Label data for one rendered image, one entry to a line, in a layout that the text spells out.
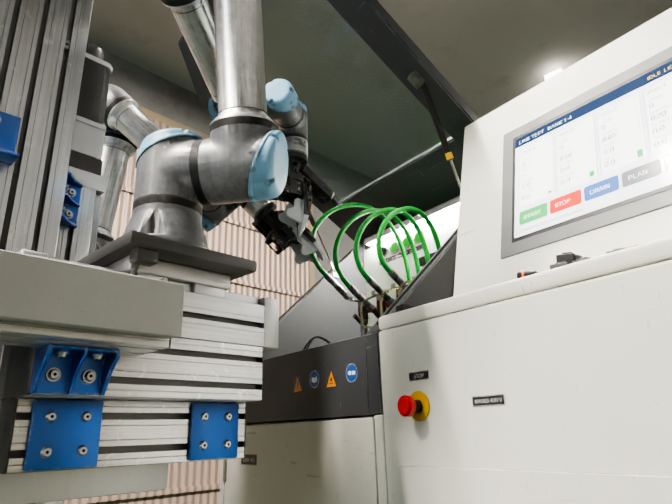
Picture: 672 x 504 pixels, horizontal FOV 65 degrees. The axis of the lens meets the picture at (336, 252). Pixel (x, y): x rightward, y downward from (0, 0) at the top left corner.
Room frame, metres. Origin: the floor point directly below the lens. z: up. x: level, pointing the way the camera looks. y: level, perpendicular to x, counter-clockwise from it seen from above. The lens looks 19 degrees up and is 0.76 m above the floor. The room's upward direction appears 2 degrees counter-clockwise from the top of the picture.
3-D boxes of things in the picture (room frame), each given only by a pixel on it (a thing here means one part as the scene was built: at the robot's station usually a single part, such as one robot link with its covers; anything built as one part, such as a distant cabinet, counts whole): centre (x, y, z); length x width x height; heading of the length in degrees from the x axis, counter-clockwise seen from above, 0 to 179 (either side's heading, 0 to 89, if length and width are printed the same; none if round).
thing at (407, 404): (0.97, -0.12, 0.80); 0.05 x 0.04 x 0.05; 37
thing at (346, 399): (1.35, 0.12, 0.87); 0.62 x 0.04 x 0.16; 37
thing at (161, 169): (0.84, 0.28, 1.20); 0.13 x 0.12 x 0.14; 82
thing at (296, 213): (1.19, 0.10, 1.27); 0.06 x 0.03 x 0.09; 127
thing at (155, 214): (0.85, 0.29, 1.09); 0.15 x 0.15 x 0.10
